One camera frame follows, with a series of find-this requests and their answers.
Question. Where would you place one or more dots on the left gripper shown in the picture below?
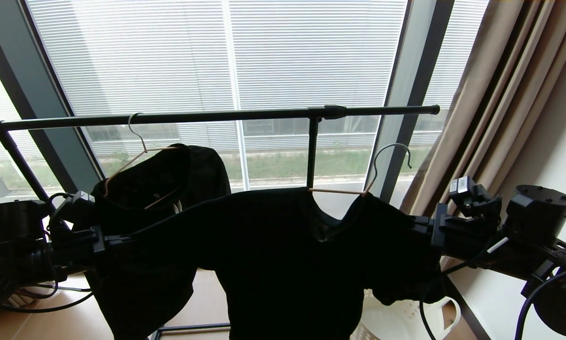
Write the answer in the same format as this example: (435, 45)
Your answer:
(70, 250)

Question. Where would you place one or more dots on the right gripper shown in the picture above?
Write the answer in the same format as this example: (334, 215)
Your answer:
(467, 243)

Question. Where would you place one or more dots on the black shorts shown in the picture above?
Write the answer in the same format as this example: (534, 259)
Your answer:
(169, 174)

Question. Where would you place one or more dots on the pink clothes hanger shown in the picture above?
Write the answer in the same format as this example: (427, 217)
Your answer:
(337, 191)
(141, 140)

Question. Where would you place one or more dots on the black garment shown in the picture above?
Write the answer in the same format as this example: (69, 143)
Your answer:
(282, 264)

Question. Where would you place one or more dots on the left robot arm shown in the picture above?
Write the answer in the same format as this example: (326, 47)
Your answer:
(13, 219)

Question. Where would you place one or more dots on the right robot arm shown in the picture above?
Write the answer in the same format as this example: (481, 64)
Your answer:
(537, 212)

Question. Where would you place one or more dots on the white laundry basket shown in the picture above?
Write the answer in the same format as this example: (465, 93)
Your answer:
(405, 321)

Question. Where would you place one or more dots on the black clothes rack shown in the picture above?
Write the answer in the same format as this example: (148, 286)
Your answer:
(216, 115)

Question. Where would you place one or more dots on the window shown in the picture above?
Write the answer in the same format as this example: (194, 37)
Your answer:
(311, 52)

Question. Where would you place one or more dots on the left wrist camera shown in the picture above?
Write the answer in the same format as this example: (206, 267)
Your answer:
(77, 208)

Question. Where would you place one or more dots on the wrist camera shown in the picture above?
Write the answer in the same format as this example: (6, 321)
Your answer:
(471, 198)
(77, 208)

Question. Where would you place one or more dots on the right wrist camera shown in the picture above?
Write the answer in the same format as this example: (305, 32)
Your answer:
(471, 198)

